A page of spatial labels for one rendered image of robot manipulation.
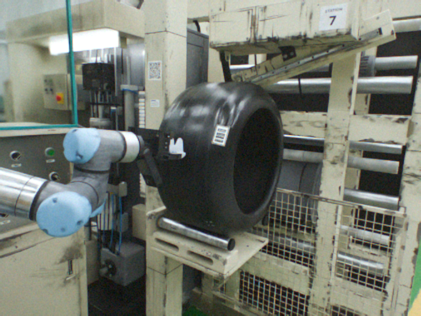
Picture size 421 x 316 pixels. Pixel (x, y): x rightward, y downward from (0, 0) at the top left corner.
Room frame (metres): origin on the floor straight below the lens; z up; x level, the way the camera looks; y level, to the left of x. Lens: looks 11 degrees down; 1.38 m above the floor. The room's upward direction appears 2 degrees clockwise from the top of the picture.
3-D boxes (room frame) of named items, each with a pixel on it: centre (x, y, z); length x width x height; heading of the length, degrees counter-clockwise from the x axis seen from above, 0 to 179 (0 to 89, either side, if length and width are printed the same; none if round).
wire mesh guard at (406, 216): (1.34, -0.37, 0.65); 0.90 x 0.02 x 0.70; 57
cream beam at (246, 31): (1.37, -0.27, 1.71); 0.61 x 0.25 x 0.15; 57
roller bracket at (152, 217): (1.29, 0.15, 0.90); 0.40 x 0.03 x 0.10; 147
